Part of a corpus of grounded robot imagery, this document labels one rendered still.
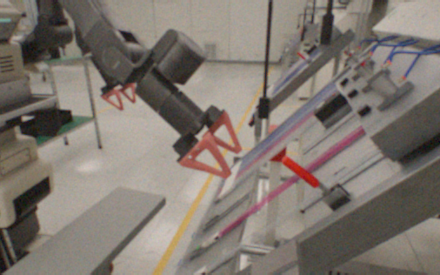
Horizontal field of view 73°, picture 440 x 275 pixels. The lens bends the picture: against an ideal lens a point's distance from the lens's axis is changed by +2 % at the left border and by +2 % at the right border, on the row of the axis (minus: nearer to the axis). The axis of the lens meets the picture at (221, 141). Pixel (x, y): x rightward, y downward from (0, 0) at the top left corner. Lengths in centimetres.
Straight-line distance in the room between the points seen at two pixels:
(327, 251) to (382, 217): 9
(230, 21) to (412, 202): 906
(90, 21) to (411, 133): 48
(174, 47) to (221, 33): 898
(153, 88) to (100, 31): 12
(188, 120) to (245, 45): 886
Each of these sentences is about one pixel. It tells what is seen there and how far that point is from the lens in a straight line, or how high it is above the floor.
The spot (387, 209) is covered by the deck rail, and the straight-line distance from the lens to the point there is 42.
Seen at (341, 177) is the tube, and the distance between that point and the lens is 50.
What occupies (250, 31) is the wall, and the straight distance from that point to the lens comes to 926.
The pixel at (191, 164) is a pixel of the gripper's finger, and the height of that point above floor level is 108.
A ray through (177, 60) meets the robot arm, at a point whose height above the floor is 123.
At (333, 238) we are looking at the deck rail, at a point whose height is 102.
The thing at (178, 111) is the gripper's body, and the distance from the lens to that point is 47.
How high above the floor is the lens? 129
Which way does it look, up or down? 23 degrees down
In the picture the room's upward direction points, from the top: straight up
